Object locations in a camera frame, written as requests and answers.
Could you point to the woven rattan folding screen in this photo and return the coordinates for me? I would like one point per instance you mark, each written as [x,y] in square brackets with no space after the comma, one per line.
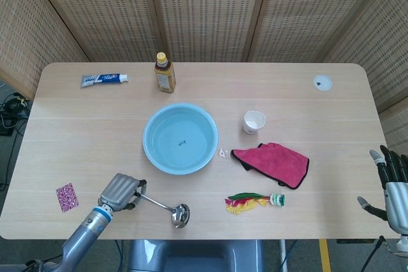
[204,14]

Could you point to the yellow-capped tea bottle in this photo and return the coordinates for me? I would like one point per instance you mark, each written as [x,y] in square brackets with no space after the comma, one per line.
[164,76]

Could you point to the blue white toothpaste tube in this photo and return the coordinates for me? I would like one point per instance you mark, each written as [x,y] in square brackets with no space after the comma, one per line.
[102,80]

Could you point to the small white paper scrap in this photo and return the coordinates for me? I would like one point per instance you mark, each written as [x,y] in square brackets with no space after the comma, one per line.
[223,153]

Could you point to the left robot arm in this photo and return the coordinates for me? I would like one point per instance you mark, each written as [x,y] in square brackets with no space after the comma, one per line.
[79,237]

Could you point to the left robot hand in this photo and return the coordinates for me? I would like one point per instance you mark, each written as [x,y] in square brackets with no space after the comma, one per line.
[121,193]

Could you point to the pink patterned card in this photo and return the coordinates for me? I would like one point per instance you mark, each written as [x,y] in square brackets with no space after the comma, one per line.
[67,197]

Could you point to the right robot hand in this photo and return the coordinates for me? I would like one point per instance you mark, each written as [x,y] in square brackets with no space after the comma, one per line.
[387,186]

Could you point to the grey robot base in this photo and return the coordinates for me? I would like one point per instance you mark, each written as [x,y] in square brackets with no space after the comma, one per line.
[197,256]

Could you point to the white round lid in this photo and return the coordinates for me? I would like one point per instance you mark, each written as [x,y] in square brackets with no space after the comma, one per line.
[322,83]

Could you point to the white paper cup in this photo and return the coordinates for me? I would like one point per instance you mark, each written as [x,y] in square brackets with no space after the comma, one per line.
[253,122]

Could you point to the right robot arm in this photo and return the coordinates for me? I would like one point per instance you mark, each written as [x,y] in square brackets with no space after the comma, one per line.
[402,246]

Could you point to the pink cloth with black trim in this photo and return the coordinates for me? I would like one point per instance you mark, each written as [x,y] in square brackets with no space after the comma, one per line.
[274,163]

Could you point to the light blue plastic basin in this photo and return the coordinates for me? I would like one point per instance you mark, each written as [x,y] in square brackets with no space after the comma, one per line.
[180,138]

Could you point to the colourful feather shuttlecock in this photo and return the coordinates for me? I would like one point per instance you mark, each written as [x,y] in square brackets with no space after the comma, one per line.
[245,203]

